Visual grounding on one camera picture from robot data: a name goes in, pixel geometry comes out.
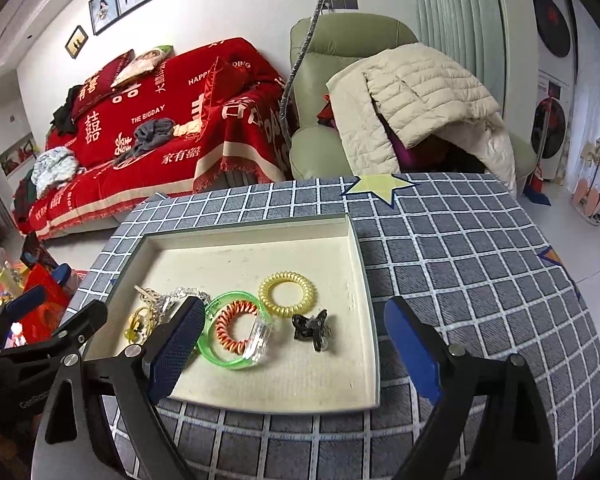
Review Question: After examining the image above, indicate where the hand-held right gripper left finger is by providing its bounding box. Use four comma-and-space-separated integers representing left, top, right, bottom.
30, 295, 207, 480

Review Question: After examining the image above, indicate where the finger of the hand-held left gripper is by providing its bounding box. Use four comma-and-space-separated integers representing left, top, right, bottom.
0, 285, 48, 343
0, 301, 108, 361

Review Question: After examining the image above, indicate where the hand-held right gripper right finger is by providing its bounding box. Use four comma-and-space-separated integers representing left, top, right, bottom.
384, 296, 558, 480

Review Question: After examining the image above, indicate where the orange white spiral hair tie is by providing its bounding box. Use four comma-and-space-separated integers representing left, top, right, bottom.
215, 301, 261, 356

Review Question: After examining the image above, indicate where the gold ring pendant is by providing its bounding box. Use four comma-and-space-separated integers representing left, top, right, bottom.
125, 305, 156, 346

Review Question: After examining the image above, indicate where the silver chain bracelet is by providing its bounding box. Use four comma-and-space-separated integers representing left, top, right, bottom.
135, 284, 211, 312

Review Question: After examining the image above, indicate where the green translucent bangle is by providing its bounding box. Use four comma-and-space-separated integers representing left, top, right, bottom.
196, 290, 273, 372

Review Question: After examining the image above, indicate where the yellow spiral hair tie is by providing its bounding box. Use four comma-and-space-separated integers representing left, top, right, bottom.
258, 271, 316, 319

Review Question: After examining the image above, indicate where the black hair claw clip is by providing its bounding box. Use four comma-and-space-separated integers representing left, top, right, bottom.
291, 308, 337, 352

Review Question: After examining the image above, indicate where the white shallow tray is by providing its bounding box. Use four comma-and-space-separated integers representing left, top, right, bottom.
82, 214, 382, 415

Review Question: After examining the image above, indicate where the red paper bag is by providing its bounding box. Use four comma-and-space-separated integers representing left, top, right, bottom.
22, 265, 71, 346

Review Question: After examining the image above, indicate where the grey checked tablecloth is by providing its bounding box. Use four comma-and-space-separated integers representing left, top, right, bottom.
30, 171, 600, 480

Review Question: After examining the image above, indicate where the dark green garment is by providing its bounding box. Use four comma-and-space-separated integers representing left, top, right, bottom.
12, 170, 38, 221

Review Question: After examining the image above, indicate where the pale knitted garment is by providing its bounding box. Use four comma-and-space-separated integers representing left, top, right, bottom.
30, 147, 81, 198

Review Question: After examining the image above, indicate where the black garment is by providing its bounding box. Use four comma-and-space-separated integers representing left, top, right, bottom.
50, 85, 83, 135

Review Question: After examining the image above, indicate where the grey garment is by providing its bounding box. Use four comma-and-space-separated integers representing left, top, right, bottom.
114, 117, 176, 167

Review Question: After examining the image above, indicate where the purple garment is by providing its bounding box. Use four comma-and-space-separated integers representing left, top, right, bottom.
380, 115, 448, 171

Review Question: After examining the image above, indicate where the red cushion with characters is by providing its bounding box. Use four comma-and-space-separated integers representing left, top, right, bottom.
72, 50, 136, 116

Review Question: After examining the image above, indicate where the green armchair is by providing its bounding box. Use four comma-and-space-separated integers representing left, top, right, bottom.
289, 15, 538, 196

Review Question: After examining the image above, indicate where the pink floor ornament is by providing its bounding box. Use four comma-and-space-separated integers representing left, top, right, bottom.
572, 135, 600, 226

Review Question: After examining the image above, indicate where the red fringed cushion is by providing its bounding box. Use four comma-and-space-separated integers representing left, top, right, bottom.
200, 57, 251, 127

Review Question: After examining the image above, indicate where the red garment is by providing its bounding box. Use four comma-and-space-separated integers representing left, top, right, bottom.
316, 91, 340, 130

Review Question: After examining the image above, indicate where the photo printed pillow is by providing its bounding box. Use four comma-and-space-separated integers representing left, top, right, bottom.
111, 44, 173, 88

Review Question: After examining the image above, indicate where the beige down jacket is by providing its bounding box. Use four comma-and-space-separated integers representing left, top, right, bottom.
326, 42, 517, 193

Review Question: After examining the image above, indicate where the framed portrait photo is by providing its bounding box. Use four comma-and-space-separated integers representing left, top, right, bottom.
89, 0, 118, 36

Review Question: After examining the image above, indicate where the white stacked washer dryer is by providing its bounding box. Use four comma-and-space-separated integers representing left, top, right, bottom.
527, 0, 581, 183

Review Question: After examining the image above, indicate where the grey gooseneck phone holder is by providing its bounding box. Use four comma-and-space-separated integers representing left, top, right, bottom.
279, 0, 350, 181

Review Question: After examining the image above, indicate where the pale green curtain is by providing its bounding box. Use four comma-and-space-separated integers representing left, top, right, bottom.
411, 0, 506, 101

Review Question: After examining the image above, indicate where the unframed wall photo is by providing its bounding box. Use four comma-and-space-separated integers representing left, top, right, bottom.
0, 132, 38, 177

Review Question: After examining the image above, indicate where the small black picture frame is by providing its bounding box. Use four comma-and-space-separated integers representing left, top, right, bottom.
65, 25, 89, 59

